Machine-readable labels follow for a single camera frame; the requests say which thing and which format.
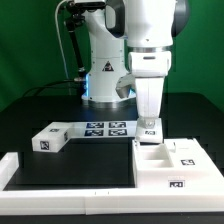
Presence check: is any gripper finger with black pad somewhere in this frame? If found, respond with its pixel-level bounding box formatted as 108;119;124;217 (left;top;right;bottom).
139;117;159;129

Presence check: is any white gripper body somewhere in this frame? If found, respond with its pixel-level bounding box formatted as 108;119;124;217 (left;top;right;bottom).
135;77;164;119

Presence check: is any white cabinet door panel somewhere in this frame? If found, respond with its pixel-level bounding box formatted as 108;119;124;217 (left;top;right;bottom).
164;139;213;174
135;118;163;144

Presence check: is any white cabinet body box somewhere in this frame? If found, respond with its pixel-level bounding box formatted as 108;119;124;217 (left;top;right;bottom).
132;141;224;190

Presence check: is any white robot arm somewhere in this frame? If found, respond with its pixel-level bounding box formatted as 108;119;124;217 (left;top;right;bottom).
76;0;189;128

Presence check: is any white cabinet top block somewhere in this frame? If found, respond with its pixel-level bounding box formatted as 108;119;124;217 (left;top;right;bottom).
32;122;73;153

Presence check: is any white sheet with markers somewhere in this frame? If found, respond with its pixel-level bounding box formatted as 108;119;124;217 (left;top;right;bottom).
66;121;137;139

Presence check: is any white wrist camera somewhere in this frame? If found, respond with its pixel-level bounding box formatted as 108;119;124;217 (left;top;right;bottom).
115;74;135;99

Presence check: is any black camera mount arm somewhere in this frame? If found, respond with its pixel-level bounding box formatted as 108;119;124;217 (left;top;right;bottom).
61;0;108;81

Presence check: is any black cable bundle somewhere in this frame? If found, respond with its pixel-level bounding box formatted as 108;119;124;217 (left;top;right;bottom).
21;79;87;98

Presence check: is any white cable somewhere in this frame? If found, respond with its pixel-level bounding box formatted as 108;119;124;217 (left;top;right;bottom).
54;0;70;80

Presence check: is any white U-shaped fence frame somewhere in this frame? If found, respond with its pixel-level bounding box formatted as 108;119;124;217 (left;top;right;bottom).
0;152;224;215

